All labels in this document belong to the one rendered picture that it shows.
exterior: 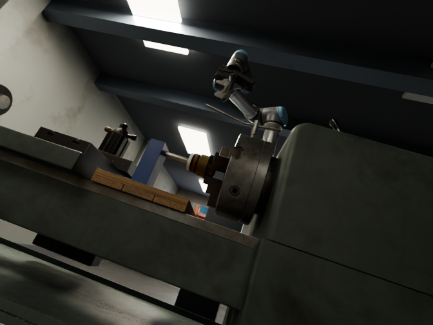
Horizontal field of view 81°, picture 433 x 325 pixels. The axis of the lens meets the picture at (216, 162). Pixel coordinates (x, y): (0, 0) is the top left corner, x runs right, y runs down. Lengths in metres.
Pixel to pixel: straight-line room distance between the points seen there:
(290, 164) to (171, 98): 3.66
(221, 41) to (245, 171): 2.29
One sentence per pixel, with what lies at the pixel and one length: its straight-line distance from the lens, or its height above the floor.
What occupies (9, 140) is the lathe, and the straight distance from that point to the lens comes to 0.97.
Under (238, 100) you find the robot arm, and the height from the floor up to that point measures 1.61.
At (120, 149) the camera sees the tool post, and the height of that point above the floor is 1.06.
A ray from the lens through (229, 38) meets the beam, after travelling 2.98.
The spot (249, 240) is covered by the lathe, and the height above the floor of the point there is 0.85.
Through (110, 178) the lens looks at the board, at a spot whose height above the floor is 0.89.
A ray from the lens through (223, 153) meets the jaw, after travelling 0.83.
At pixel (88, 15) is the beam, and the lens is 3.78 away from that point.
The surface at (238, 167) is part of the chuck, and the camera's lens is 0.80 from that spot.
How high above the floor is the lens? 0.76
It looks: 21 degrees up
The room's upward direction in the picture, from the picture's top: 20 degrees clockwise
